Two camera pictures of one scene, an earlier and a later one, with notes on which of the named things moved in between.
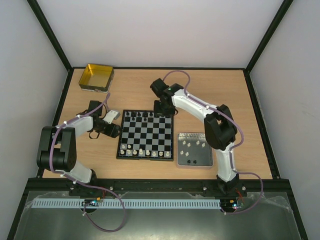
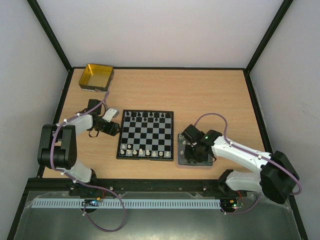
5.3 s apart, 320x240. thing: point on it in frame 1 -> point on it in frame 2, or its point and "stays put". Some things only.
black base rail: (223, 186) stays put
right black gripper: (163, 110) -> (189, 155)
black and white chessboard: (145, 135) stays put
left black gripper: (112, 131) stays put
